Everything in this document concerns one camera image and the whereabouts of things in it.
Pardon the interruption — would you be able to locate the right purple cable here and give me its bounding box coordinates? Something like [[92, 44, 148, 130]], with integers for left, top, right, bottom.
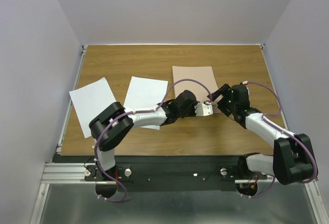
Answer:
[[240, 81, 318, 199]]

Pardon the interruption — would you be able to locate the white paper sheet far left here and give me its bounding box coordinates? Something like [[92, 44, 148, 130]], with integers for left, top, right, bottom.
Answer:
[[69, 77, 116, 138]]

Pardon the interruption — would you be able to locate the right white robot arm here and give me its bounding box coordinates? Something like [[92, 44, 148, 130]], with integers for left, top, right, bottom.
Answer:
[[207, 81, 318, 185]]

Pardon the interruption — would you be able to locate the white paper sheet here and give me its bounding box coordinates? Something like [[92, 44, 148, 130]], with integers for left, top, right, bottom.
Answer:
[[123, 77, 168, 130], [69, 77, 116, 138]]

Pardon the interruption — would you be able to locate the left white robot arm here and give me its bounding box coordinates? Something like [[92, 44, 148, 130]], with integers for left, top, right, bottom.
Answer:
[[89, 90, 203, 180]]

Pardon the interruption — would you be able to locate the aluminium frame rail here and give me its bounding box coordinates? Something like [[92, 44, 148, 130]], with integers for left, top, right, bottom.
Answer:
[[41, 163, 85, 184]]

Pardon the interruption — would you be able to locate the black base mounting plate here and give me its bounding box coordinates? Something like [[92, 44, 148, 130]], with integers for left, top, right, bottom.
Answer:
[[52, 155, 267, 197]]

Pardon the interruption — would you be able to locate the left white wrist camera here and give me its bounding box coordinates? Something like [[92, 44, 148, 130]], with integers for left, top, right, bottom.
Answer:
[[194, 102, 213, 117]]

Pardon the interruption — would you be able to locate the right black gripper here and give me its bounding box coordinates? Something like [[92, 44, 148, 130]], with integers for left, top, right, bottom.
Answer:
[[208, 83, 237, 116]]

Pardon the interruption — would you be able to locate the white paper sheet centre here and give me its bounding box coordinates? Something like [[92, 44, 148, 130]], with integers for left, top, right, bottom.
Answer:
[[123, 77, 168, 130]]

